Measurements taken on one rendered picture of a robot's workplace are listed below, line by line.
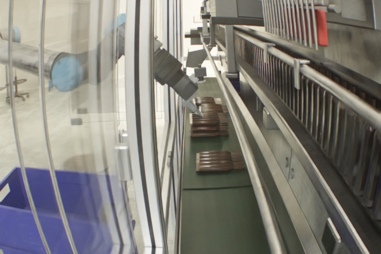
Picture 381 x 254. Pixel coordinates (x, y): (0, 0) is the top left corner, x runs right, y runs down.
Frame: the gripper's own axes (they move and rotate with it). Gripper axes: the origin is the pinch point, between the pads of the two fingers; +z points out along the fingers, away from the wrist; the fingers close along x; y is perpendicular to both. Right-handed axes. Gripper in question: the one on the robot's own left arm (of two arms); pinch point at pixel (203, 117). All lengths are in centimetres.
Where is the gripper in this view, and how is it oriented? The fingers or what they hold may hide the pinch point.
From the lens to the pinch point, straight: 103.4
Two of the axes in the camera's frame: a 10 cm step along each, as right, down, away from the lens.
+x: -0.2, -2.6, 9.7
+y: 6.9, -7.0, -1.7
